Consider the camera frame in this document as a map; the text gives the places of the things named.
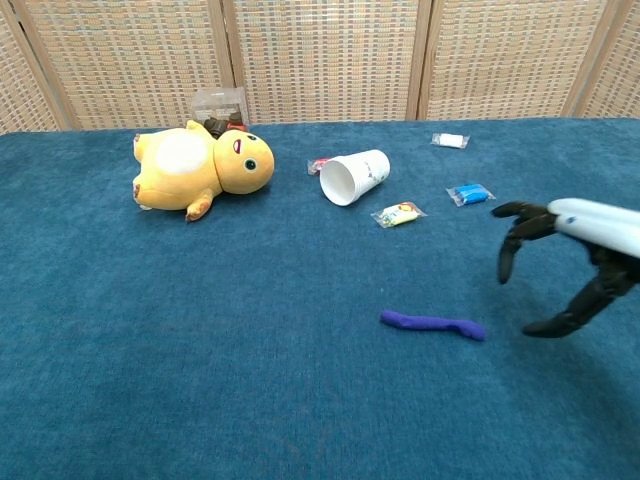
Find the woven folding screen panel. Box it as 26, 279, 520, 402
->
219, 0, 434, 126
562, 0, 640, 120
0, 0, 66, 135
9, 0, 236, 132
407, 0, 621, 122

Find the yellow plush toy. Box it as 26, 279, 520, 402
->
131, 119, 276, 224

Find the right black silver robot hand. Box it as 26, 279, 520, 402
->
491, 197, 640, 339

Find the blue carpet table cover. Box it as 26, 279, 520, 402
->
0, 117, 640, 480

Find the blue candy packet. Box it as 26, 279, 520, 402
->
445, 182, 496, 207

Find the white candy wrapper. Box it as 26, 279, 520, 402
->
431, 131, 471, 150

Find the purple rubber strip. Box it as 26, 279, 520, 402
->
379, 309, 487, 343

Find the white paper cup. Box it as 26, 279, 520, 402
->
319, 148, 391, 207

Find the clear plastic toy box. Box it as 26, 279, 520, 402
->
191, 88, 251, 136

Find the yellow candy packet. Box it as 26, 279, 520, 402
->
370, 200, 428, 230

